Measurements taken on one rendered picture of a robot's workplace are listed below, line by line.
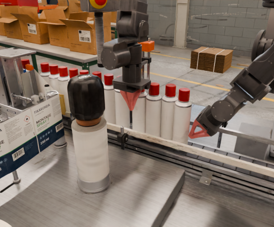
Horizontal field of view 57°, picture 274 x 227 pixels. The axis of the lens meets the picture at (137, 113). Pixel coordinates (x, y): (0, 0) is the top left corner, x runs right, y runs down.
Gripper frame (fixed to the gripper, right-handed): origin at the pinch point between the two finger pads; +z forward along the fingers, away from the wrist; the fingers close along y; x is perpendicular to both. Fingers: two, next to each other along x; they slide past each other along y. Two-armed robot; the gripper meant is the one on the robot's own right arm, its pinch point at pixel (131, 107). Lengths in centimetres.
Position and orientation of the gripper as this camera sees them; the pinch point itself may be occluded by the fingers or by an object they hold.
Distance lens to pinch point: 80.1
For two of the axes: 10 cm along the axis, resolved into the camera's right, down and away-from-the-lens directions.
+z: -0.1, 9.0, 4.3
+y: 8.7, 2.3, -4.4
